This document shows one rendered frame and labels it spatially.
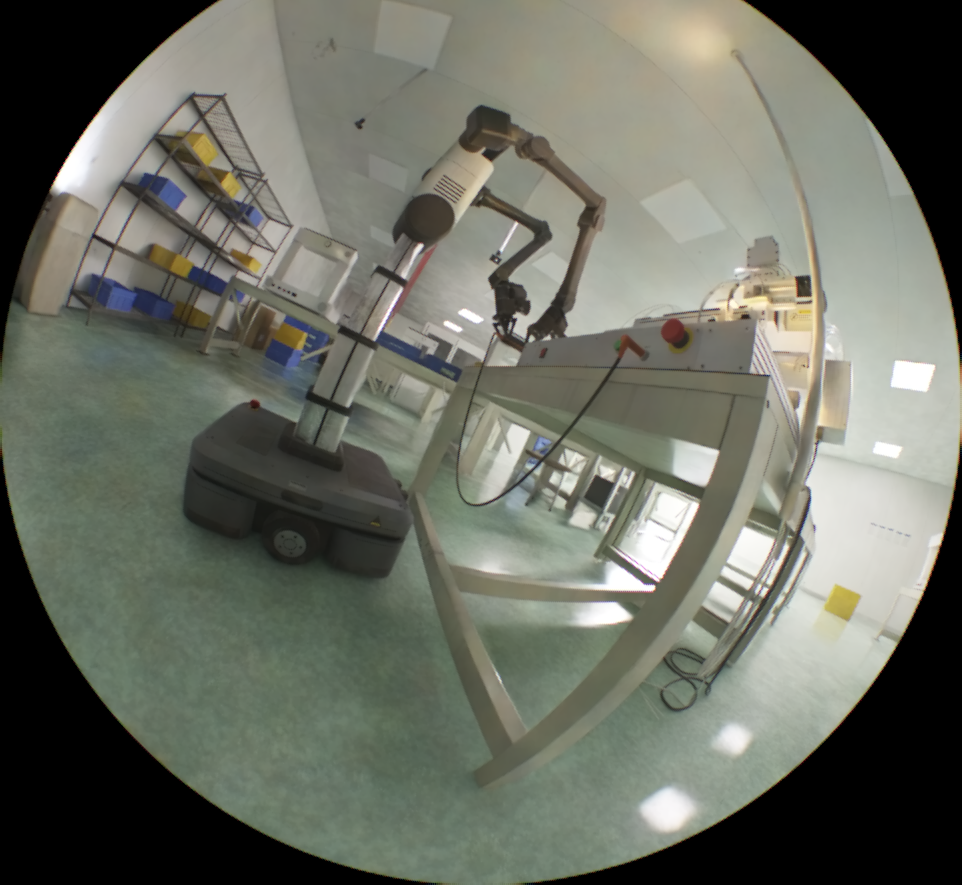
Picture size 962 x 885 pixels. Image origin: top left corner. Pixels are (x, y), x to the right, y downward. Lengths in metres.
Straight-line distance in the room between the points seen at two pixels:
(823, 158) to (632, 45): 1.33
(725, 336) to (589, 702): 0.50
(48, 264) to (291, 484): 2.16
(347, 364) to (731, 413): 0.86
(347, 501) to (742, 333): 0.85
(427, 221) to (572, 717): 1.10
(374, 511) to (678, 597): 0.69
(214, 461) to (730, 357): 0.97
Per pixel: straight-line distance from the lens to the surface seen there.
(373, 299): 0.91
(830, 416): 1.17
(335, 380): 0.89
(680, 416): 0.39
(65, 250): 2.49
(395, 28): 2.89
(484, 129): 1.00
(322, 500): 0.77
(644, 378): 0.46
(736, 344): 0.46
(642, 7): 2.23
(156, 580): 0.79
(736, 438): 0.35
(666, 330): 0.49
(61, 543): 0.87
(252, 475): 0.77
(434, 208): 0.97
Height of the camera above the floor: 0.59
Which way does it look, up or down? 2 degrees up
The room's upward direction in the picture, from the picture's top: 25 degrees clockwise
